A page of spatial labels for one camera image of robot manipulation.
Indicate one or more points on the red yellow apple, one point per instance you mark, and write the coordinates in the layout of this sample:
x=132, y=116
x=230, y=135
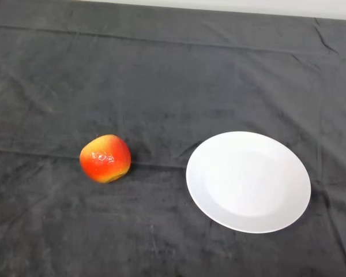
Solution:
x=105, y=158

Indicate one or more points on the white round plate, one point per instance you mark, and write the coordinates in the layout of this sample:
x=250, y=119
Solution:
x=248, y=181

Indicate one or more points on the black cloth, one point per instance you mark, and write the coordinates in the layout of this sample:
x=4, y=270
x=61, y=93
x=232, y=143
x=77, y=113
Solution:
x=161, y=86

